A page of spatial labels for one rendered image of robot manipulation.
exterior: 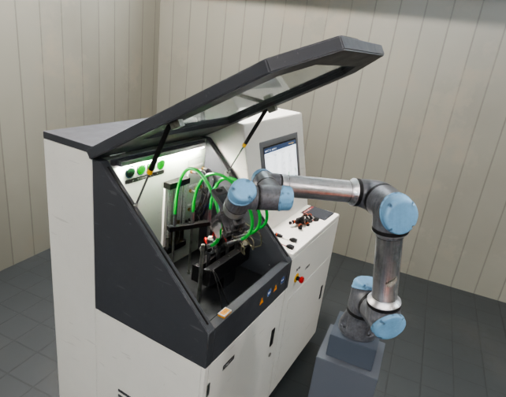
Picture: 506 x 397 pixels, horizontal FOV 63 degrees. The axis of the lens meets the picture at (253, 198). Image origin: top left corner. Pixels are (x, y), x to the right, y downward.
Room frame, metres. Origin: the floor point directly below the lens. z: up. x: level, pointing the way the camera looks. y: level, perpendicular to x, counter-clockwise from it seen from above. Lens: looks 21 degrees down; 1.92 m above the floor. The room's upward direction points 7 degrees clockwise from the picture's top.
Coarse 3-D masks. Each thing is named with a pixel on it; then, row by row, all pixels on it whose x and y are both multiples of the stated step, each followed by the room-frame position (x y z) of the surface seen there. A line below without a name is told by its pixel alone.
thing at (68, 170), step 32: (64, 128) 1.67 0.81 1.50; (96, 128) 1.74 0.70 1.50; (64, 160) 1.54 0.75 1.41; (64, 192) 1.54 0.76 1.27; (64, 224) 1.55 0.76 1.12; (64, 256) 1.55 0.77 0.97; (64, 288) 1.56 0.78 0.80; (64, 320) 1.56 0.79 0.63; (64, 352) 1.57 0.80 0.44; (64, 384) 1.57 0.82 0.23; (96, 384) 1.47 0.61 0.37
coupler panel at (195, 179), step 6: (204, 156) 2.02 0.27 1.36; (192, 162) 1.94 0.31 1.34; (198, 162) 1.98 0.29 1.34; (198, 168) 1.98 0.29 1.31; (204, 168) 2.00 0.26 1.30; (192, 174) 1.94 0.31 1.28; (192, 180) 1.95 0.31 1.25; (198, 180) 1.99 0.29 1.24; (192, 186) 1.95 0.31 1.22; (204, 186) 2.00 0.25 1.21; (186, 192) 1.91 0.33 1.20; (192, 192) 1.91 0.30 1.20; (198, 192) 1.99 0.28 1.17; (186, 198) 1.91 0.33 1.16; (192, 198) 1.96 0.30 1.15; (198, 198) 2.00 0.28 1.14; (186, 204) 1.91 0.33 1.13; (186, 210) 1.92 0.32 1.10; (198, 210) 2.00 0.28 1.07; (186, 216) 1.92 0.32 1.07
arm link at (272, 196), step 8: (264, 184) 1.19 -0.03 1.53; (272, 184) 1.17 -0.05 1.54; (264, 192) 1.13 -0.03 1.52; (272, 192) 1.13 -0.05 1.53; (280, 192) 1.14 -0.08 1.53; (288, 192) 1.15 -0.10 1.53; (264, 200) 1.12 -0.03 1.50; (272, 200) 1.12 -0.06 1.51; (280, 200) 1.12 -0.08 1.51; (288, 200) 1.13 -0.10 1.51; (264, 208) 1.12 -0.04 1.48; (272, 208) 1.13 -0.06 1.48; (280, 208) 1.13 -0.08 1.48; (288, 208) 1.14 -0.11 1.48
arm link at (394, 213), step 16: (368, 192) 1.30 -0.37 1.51; (384, 192) 1.25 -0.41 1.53; (400, 192) 1.24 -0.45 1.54; (368, 208) 1.28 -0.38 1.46; (384, 208) 1.19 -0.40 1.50; (400, 208) 1.18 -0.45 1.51; (416, 208) 1.20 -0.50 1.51; (384, 224) 1.18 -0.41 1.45; (400, 224) 1.18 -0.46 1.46; (384, 240) 1.22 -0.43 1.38; (400, 240) 1.22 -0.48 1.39; (384, 256) 1.21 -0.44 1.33; (400, 256) 1.23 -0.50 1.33; (384, 272) 1.22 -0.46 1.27; (384, 288) 1.22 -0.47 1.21; (368, 304) 1.25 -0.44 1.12; (384, 304) 1.21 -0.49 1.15; (400, 304) 1.23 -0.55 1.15; (368, 320) 1.24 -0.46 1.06; (384, 320) 1.19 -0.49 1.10; (400, 320) 1.20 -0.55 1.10; (384, 336) 1.20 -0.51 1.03
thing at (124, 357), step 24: (96, 312) 1.46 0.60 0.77; (96, 336) 1.46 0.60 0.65; (120, 336) 1.40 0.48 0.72; (144, 336) 1.33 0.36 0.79; (96, 360) 1.46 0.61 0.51; (120, 360) 1.40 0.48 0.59; (144, 360) 1.33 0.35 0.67; (168, 360) 1.28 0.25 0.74; (120, 384) 1.40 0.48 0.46; (144, 384) 1.33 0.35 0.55; (168, 384) 1.27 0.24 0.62; (192, 384) 1.22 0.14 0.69
